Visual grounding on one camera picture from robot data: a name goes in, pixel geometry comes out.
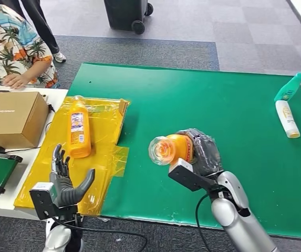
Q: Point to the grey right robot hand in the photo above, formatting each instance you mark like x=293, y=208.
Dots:
x=205, y=153

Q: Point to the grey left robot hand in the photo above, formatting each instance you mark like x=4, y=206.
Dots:
x=63, y=191

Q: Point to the orange detergent bottle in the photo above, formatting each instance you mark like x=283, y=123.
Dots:
x=176, y=146
x=79, y=146

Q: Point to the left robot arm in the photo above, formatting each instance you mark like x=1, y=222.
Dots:
x=58, y=240

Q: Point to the white plastic bottle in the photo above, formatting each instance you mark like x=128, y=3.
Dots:
x=286, y=120

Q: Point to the teal plastic bottle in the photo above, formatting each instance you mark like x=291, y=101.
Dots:
x=288, y=91

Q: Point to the green table mat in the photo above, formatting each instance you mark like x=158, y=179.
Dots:
x=218, y=104

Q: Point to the yellow plastic sheet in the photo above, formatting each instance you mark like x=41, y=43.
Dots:
x=103, y=121

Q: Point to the brown cardboard box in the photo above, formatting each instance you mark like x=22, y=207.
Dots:
x=8, y=118

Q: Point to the seated person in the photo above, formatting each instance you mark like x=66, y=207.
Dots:
x=8, y=45

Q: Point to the standing person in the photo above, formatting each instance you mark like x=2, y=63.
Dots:
x=42, y=27

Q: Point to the black wheeled bin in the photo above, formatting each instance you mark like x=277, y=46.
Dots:
x=124, y=14

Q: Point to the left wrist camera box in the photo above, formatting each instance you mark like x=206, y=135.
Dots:
x=41, y=201

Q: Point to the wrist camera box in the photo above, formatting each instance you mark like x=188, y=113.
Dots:
x=41, y=201
x=187, y=174

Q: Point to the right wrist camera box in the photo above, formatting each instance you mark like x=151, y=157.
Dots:
x=187, y=174

